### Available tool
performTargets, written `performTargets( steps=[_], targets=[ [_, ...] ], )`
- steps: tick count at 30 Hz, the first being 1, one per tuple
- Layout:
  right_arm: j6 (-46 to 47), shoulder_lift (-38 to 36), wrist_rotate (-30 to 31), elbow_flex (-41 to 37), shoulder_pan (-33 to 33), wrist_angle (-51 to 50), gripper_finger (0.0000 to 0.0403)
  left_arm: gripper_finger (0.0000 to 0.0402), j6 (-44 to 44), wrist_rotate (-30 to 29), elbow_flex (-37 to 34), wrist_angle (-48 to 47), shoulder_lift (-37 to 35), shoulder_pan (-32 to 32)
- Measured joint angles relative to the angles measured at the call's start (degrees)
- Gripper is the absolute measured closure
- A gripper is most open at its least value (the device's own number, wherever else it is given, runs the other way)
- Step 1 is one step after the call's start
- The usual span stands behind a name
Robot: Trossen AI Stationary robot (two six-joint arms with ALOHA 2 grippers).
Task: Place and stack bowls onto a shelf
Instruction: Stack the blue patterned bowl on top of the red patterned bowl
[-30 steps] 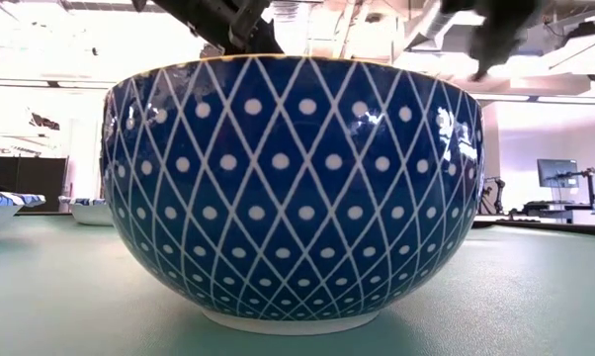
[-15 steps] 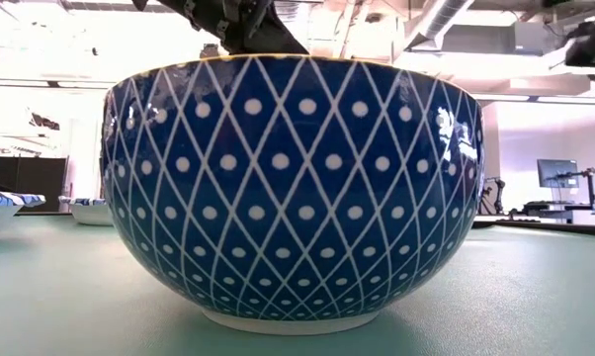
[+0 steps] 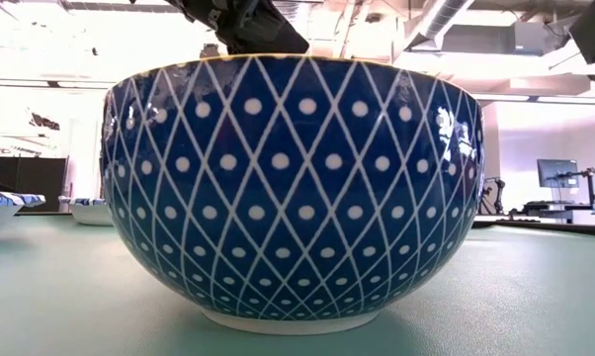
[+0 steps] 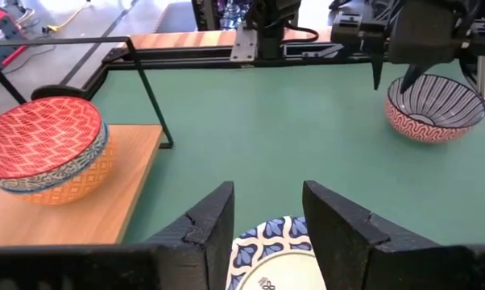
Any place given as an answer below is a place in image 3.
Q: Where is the green table mat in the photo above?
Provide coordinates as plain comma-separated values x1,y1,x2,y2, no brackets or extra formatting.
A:
0,213,595,356

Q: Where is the yellow bowl with blue outside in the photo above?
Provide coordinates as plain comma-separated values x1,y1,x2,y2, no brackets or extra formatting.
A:
101,52,486,336

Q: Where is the blue white patterned paper plate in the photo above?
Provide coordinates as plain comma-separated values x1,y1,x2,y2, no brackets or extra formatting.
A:
0,190,47,238
58,195,114,227

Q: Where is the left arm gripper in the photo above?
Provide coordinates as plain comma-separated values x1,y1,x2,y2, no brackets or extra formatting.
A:
212,0,310,55

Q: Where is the black computer monitor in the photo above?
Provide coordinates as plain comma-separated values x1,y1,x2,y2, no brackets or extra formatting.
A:
536,158,580,190

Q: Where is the black partition panel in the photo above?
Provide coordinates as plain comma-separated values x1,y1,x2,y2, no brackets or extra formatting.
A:
0,156,67,215

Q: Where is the black metal rig frame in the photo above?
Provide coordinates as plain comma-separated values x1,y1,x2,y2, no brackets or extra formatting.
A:
472,220,595,237

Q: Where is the office desk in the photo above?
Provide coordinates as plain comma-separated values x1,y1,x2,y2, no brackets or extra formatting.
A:
507,200,595,223

